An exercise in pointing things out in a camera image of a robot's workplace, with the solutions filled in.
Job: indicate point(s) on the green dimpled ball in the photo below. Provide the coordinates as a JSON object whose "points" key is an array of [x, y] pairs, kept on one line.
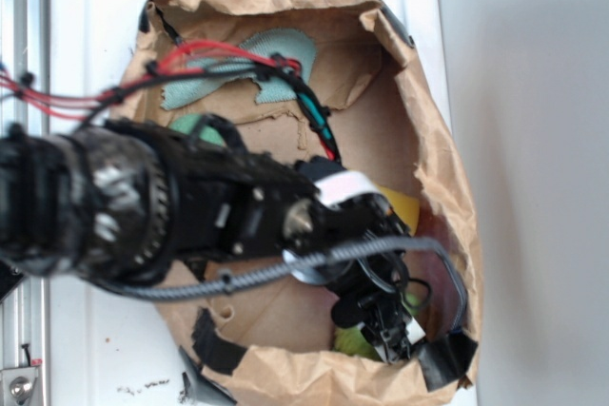
{"points": [[186, 123]]}

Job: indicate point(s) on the aluminium frame rail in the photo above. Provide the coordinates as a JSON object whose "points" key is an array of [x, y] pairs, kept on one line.
{"points": [[25, 310]]}

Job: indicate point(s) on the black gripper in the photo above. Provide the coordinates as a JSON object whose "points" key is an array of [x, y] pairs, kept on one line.
{"points": [[347, 238]]}

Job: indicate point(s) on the black mounting bracket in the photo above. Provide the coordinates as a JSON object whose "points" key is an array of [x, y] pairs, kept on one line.
{"points": [[10, 278]]}

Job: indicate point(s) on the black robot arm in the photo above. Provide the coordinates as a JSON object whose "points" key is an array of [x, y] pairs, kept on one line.
{"points": [[153, 213]]}

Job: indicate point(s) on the teal cloth rag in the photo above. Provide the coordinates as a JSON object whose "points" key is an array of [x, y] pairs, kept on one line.
{"points": [[286, 42]]}

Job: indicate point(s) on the yellow sponge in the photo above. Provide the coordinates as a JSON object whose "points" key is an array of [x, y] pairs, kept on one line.
{"points": [[407, 208]]}

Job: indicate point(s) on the brown paper bag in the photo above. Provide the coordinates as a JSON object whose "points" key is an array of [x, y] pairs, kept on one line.
{"points": [[272, 345]]}

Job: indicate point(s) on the green plush animal toy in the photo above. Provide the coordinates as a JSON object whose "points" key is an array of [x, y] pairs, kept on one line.
{"points": [[349, 342]]}

